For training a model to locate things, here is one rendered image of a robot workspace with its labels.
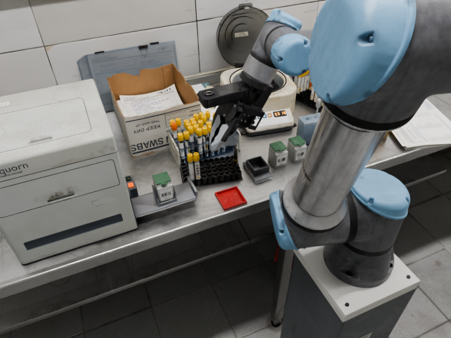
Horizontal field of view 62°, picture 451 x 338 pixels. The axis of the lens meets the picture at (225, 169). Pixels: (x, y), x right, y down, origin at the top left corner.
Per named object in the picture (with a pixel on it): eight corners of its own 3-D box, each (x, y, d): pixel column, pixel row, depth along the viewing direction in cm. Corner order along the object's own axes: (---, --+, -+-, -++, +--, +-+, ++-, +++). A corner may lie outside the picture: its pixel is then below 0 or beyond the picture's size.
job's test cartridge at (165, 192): (160, 205, 98) (156, 187, 94) (155, 193, 101) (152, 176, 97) (174, 200, 99) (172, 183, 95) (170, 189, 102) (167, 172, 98)
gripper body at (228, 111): (254, 133, 94) (278, 90, 89) (227, 127, 89) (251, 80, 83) (240, 117, 99) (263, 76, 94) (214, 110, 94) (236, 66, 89)
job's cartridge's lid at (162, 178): (157, 188, 94) (156, 186, 93) (152, 176, 97) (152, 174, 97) (172, 183, 95) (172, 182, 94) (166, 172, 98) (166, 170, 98)
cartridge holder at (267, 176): (256, 184, 109) (256, 174, 107) (242, 165, 115) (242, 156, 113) (272, 179, 111) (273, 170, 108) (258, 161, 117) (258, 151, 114)
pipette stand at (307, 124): (303, 152, 120) (307, 126, 113) (292, 139, 125) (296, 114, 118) (331, 146, 122) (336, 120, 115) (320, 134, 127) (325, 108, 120)
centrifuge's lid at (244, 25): (216, 7, 127) (211, 3, 133) (220, 78, 141) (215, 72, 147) (276, 1, 131) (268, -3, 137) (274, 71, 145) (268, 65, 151)
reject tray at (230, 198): (224, 210, 101) (224, 208, 101) (214, 194, 106) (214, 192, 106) (247, 203, 103) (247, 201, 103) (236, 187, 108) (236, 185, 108)
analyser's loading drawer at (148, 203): (121, 225, 95) (117, 211, 92) (117, 208, 100) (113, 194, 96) (198, 202, 101) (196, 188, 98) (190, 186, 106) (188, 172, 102)
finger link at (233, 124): (228, 145, 91) (245, 114, 88) (223, 144, 91) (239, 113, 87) (220, 135, 95) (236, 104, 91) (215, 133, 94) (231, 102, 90)
